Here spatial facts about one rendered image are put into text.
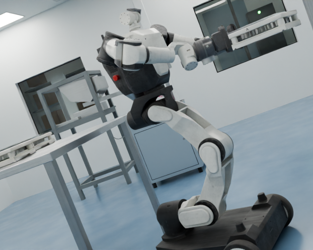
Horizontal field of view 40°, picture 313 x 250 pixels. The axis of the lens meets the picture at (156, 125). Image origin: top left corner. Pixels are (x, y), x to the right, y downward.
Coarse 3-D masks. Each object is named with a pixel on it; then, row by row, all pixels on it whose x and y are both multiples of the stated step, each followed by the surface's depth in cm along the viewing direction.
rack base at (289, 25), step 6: (288, 24) 175; (294, 24) 182; (270, 30) 175; (276, 30) 174; (258, 36) 178; (264, 36) 177; (240, 42) 183; (246, 42) 182; (252, 42) 180; (234, 48) 185
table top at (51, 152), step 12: (120, 120) 257; (84, 132) 235; (96, 132) 218; (48, 144) 274; (60, 144) 203; (72, 144) 189; (36, 156) 177; (48, 156) 169; (0, 168) 196; (12, 168) 174; (24, 168) 172
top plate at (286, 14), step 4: (284, 12) 175; (288, 12) 179; (292, 12) 184; (296, 12) 189; (272, 16) 173; (276, 16) 172; (280, 16) 171; (284, 16) 174; (288, 16) 185; (264, 20) 175; (268, 20) 174; (272, 20) 173; (256, 24) 177; (260, 24) 176; (264, 24) 176; (244, 28) 180; (248, 28) 180; (252, 28) 179; (256, 28) 181; (236, 32) 183; (240, 32) 182; (244, 32) 181; (228, 36) 185; (232, 36) 184; (236, 36) 184
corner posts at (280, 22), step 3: (294, 15) 189; (282, 18) 172; (291, 18) 191; (294, 18) 189; (297, 18) 189; (279, 21) 172; (282, 21) 172; (279, 24) 173; (282, 24) 172; (231, 39) 185; (234, 39) 185; (234, 42) 185; (237, 42) 185
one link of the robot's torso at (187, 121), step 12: (156, 108) 218; (168, 108) 216; (180, 108) 229; (192, 108) 225; (156, 120) 220; (168, 120) 216; (180, 120) 214; (192, 120) 213; (204, 120) 220; (180, 132) 218; (192, 132) 215; (204, 132) 212; (216, 132) 215; (192, 144) 217; (216, 144) 208; (228, 144) 212
